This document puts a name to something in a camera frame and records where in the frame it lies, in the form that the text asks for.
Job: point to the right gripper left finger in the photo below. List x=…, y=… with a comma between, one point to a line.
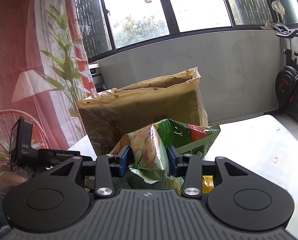
x=108, y=166

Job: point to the green snack bag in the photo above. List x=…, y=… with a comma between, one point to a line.
x=150, y=168

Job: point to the red printed curtain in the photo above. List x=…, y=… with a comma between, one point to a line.
x=44, y=67

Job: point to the brown cardboard box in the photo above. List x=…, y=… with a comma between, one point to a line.
x=107, y=116

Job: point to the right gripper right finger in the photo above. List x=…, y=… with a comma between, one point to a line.
x=189, y=167

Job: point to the window frame with glass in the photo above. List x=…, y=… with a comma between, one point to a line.
x=111, y=26

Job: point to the black exercise bike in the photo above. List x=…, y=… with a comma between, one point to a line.
x=286, y=87

